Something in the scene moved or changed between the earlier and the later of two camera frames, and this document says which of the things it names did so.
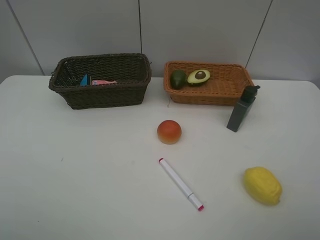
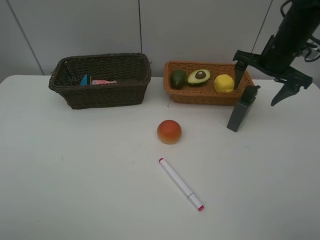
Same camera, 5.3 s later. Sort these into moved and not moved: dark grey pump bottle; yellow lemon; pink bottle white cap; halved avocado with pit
Moved: yellow lemon
Not moved: halved avocado with pit; pink bottle white cap; dark grey pump bottle
